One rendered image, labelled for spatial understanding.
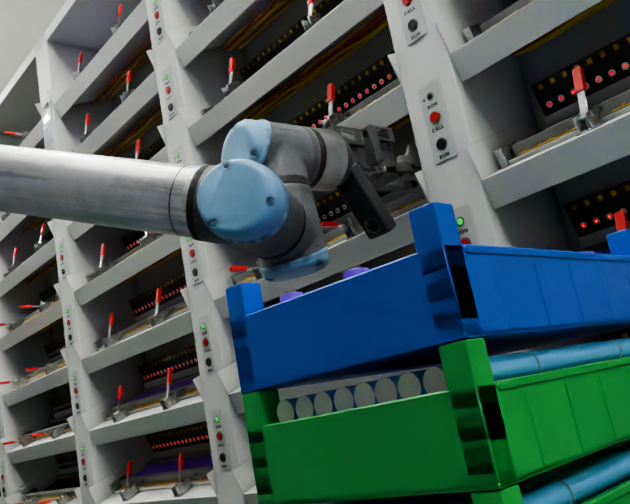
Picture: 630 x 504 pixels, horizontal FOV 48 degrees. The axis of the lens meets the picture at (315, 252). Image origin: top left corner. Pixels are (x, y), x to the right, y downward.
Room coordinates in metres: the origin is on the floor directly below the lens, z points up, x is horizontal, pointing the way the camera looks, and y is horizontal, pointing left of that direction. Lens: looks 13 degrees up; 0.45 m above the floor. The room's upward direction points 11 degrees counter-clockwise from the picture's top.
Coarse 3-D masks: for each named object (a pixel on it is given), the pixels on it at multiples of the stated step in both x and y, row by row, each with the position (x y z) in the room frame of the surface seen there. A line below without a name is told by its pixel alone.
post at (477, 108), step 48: (384, 0) 1.01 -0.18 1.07; (432, 0) 0.95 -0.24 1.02; (480, 0) 1.03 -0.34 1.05; (432, 48) 0.97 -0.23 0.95; (480, 96) 0.99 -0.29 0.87; (528, 96) 1.08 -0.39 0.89; (432, 192) 1.01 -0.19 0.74; (480, 192) 0.95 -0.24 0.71; (480, 240) 0.97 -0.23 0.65; (528, 240) 1.00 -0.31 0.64
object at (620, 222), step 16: (608, 192) 0.98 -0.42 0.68; (624, 192) 0.96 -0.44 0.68; (576, 208) 1.01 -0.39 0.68; (592, 208) 1.00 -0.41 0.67; (608, 208) 0.99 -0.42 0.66; (624, 208) 0.98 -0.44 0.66; (576, 224) 1.03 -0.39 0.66; (592, 224) 1.02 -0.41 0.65; (608, 224) 1.00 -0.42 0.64; (624, 224) 0.84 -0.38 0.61; (592, 240) 1.02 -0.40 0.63
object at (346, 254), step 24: (408, 192) 1.26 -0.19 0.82; (408, 216) 1.05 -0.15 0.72; (360, 240) 1.13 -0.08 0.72; (384, 240) 1.10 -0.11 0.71; (408, 240) 1.08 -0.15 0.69; (240, 264) 1.52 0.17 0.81; (336, 264) 1.19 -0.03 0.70; (216, 288) 1.47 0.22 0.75; (264, 288) 1.34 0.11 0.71; (288, 288) 1.30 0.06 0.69
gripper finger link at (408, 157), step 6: (408, 144) 1.07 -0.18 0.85; (408, 150) 1.07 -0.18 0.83; (414, 150) 1.08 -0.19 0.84; (402, 156) 1.06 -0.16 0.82; (408, 156) 1.07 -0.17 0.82; (414, 156) 1.08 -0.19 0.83; (396, 162) 1.05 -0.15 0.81; (414, 162) 1.07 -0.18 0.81; (420, 162) 1.08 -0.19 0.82; (402, 180) 1.07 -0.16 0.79; (408, 180) 1.08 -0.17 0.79; (414, 180) 1.09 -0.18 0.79
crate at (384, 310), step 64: (448, 256) 0.39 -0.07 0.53; (512, 256) 0.44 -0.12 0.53; (576, 256) 0.51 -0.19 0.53; (256, 320) 0.51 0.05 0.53; (320, 320) 0.46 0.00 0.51; (384, 320) 0.43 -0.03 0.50; (448, 320) 0.39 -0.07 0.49; (512, 320) 0.43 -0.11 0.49; (576, 320) 0.49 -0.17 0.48; (256, 384) 0.51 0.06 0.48
